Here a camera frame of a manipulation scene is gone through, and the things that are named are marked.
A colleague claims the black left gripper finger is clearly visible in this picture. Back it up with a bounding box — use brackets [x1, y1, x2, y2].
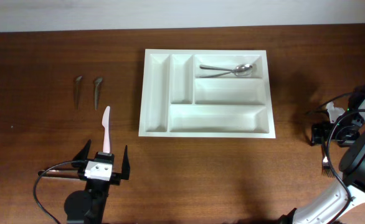
[73, 139, 92, 161]
[121, 145, 130, 180]

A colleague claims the metal spoon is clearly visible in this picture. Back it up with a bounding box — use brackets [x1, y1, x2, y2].
[199, 63, 253, 75]
[201, 71, 252, 78]

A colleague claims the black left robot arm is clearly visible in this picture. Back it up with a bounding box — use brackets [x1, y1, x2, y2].
[64, 140, 130, 224]

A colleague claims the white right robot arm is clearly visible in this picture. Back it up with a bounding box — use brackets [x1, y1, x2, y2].
[277, 85, 365, 224]

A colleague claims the dark metal rod utensil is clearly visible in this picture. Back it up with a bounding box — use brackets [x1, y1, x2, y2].
[43, 169, 79, 179]

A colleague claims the white plastic knife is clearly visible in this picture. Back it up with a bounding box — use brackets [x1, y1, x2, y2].
[102, 106, 111, 154]

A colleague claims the right dark metal knife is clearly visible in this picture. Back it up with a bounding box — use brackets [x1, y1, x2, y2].
[94, 77, 103, 110]

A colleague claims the dark metal knife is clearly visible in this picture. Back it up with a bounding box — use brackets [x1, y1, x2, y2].
[94, 77, 103, 110]
[73, 76, 83, 110]

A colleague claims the left dark metal knife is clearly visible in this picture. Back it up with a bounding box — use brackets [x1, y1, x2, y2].
[73, 76, 83, 110]

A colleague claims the white plastic cutlery tray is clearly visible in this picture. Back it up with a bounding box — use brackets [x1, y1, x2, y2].
[138, 49, 276, 139]

